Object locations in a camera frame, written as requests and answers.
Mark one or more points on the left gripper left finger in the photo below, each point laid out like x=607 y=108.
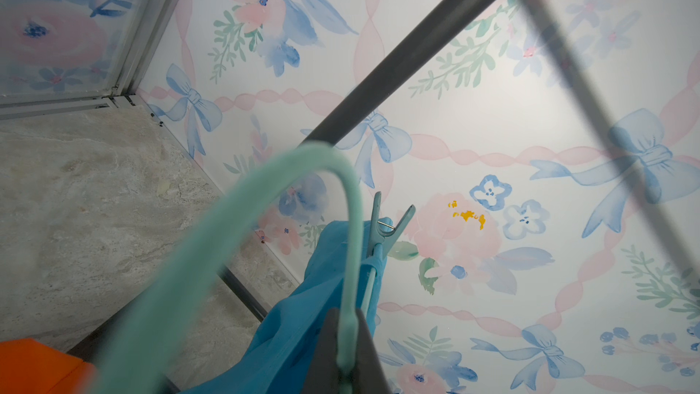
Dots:
x=323 y=376

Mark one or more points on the black clothes rack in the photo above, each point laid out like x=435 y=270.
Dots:
x=550 y=148

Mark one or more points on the orange t-shirt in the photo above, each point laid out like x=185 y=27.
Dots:
x=28 y=366

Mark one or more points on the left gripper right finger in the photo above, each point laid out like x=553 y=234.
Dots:
x=367 y=374

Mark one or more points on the teal clothespin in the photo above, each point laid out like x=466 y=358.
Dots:
x=383 y=236

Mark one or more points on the teal t-shirt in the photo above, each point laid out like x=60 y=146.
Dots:
x=282 y=348

